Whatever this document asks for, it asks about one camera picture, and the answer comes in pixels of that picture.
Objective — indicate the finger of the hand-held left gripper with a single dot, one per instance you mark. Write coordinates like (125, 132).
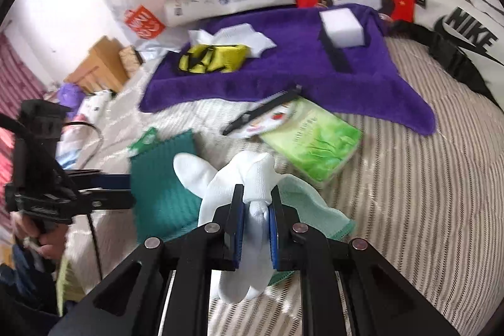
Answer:
(112, 182)
(114, 200)

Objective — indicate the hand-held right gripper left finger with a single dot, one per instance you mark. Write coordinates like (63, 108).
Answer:
(236, 237)

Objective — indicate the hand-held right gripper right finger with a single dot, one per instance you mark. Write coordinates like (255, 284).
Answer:
(275, 237)

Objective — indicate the mint green cloth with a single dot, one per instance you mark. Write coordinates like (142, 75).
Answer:
(311, 210)

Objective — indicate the dark green ribbed cloth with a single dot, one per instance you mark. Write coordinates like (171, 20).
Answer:
(165, 182)

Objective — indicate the green wipes packet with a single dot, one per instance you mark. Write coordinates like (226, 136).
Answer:
(145, 141)

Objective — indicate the white cloth glove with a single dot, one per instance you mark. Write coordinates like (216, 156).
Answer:
(236, 170)

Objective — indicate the green tissue pack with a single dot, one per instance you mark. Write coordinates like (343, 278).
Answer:
(315, 139)

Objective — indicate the white fruit print packet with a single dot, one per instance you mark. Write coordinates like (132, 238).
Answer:
(271, 119)

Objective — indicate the black comb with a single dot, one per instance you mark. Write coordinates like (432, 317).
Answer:
(252, 113)

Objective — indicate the white textured cloth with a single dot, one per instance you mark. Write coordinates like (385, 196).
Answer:
(256, 40)

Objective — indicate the white sponge block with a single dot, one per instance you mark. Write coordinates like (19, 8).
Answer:
(342, 27)

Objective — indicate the person's left forearm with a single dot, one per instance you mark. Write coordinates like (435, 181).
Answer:
(15, 288)

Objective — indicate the person's left hand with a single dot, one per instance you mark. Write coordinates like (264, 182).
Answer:
(51, 245)

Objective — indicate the purple plastic bag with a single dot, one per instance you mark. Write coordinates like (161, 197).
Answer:
(71, 92)

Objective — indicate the floral white pillow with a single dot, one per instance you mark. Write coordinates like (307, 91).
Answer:
(96, 103)

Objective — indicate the pink striped cloth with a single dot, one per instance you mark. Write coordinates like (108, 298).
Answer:
(19, 72)

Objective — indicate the wooden headboard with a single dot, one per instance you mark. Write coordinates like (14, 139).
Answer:
(98, 64)

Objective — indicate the patterned box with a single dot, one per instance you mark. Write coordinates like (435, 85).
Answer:
(132, 58)

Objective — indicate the purple towel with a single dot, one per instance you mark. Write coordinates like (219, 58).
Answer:
(275, 84)

